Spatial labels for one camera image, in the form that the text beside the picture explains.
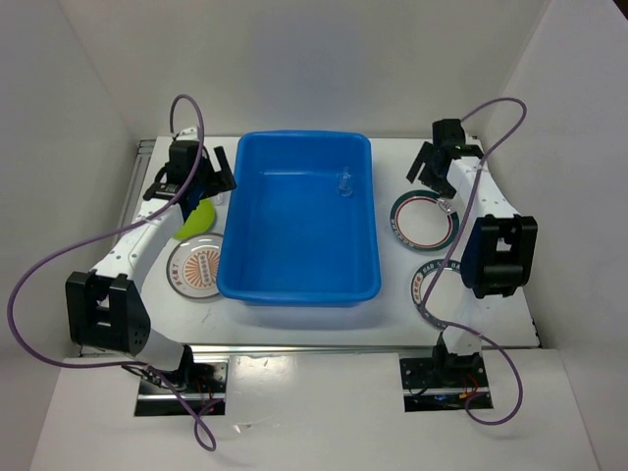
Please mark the blue plastic bin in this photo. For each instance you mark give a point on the blue plastic bin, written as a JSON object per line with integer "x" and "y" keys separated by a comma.
{"x": 290, "y": 239}

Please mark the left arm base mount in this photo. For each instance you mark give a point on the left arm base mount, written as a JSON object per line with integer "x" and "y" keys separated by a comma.
{"x": 206, "y": 393}

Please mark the green red rimmed plate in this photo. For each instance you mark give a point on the green red rimmed plate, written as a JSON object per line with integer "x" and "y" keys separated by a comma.
{"x": 423, "y": 222}

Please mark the dark green lettered plate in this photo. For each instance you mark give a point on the dark green lettered plate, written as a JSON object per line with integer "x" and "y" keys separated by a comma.
{"x": 440, "y": 296}

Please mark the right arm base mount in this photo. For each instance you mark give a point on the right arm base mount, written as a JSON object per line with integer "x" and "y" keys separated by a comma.
{"x": 429, "y": 389}

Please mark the orange sunburst pattern plate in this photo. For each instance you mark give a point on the orange sunburst pattern plate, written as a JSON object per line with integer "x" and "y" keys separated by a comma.
{"x": 192, "y": 267}

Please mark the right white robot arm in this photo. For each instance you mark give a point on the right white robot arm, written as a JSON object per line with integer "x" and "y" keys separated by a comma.
{"x": 498, "y": 255}

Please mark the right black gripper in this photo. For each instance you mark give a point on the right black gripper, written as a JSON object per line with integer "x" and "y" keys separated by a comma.
{"x": 443, "y": 186}

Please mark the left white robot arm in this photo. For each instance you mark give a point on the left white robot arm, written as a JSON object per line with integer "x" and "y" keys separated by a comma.
{"x": 105, "y": 307}

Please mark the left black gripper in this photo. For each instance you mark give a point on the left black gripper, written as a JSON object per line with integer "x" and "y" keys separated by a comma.
{"x": 221, "y": 181}

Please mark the green plastic plate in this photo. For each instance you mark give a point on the green plastic plate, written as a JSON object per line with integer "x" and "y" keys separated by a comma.
{"x": 200, "y": 221}

